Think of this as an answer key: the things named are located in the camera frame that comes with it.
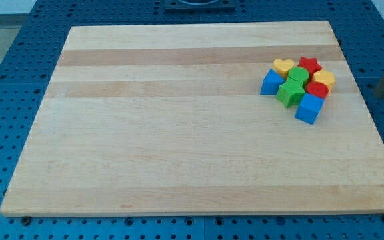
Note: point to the green star block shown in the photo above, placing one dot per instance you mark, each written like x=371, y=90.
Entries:
x=290, y=93

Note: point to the red cylinder block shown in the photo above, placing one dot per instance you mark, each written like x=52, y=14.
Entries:
x=317, y=89

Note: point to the green cylinder block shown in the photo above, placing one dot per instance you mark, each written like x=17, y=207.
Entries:
x=298, y=74

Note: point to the blue triangle block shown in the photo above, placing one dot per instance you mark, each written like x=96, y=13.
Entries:
x=271, y=83

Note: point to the yellow heart block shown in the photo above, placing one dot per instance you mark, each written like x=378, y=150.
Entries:
x=283, y=66

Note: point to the yellow hexagon block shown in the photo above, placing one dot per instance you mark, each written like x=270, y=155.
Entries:
x=325, y=77

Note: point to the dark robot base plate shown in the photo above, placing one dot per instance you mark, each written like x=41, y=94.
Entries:
x=198, y=5

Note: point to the red star block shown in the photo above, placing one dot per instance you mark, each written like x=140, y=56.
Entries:
x=310, y=64

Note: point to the blue cube block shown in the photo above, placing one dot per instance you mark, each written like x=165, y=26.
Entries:
x=309, y=108

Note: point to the wooden board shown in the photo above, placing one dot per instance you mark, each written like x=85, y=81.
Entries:
x=142, y=120

